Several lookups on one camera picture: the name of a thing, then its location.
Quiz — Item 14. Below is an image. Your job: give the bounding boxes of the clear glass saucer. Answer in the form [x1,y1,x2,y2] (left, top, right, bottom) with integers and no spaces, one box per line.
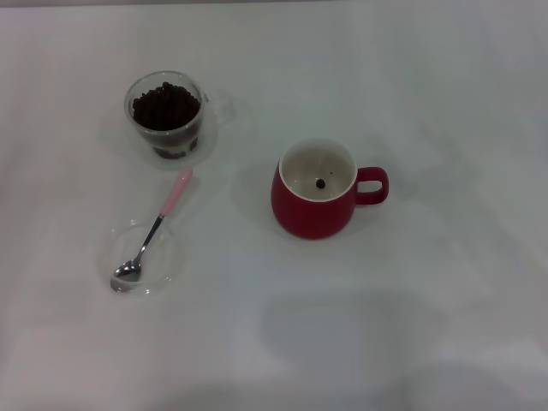
[98,218,188,299]

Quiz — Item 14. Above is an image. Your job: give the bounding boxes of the pink-handled metal spoon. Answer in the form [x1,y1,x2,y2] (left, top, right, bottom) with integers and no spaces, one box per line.
[111,166,194,284]

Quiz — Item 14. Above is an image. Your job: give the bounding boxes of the red mug white inside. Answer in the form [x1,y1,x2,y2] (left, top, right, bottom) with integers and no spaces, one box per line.
[270,135,390,241]

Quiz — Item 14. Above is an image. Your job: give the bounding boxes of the coffee beans in glass cup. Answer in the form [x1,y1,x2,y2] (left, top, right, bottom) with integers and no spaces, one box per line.
[131,80,201,160]

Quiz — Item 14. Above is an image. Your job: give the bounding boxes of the double-walled glass cup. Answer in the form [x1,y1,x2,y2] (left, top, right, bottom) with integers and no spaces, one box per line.
[123,71,237,170]

